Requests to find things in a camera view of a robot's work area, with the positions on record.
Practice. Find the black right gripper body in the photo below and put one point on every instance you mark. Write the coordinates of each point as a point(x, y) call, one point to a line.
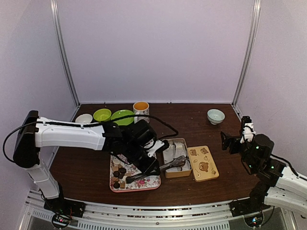
point(234, 141)

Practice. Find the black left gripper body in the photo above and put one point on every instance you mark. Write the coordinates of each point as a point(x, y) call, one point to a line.
point(143, 167)

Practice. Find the beige bear tin box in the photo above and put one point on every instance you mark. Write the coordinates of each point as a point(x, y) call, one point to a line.
point(177, 156)

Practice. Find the metal tongs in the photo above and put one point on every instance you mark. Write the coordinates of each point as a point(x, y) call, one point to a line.
point(168, 165)

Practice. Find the beige bear tin lid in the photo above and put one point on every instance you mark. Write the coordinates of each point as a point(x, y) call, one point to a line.
point(202, 164)

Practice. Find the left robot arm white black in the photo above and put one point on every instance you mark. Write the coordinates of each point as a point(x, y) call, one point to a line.
point(37, 132)

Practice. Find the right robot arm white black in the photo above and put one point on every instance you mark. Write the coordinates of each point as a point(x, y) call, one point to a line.
point(279, 185)

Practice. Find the dark round chocolate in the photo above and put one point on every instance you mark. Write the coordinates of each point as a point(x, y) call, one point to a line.
point(122, 170)
point(116, 185)

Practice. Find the dark round chocolate front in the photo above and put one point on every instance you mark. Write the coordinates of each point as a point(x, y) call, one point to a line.
point(116, 185)

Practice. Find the floral rectangular tray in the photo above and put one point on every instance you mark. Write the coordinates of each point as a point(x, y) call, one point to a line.
point(148, 183)

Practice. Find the pale blue ceramic bowl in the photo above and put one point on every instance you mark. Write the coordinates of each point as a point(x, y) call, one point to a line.
point(215, 116)

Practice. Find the green plastic plate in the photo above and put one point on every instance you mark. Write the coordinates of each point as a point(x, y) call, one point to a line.
point(122, 117)

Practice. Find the white mug orange inside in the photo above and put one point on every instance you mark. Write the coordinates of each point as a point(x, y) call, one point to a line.
point(141, 108)

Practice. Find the green plastic bowl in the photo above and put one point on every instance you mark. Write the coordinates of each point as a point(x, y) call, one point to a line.
point(102, 115)

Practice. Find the white black bowl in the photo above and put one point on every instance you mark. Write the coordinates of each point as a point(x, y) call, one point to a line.
point(84, 119)

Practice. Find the aluminium front rail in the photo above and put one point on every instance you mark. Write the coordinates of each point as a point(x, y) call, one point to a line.
point(97, 216)

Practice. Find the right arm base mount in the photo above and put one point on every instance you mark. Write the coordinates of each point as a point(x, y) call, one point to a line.
point(244, 206)

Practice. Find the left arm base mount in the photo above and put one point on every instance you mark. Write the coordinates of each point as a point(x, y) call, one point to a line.
point(65, 207)

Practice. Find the right aluminium frame post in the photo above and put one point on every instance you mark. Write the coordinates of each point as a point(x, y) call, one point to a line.
point(248, 53)

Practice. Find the aluminium frame post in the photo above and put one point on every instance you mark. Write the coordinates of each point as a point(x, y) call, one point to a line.
point(248, 53)
point(62, 51)

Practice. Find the left aluminium frame post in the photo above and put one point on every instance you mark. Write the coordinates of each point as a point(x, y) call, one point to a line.
point(62, 51)

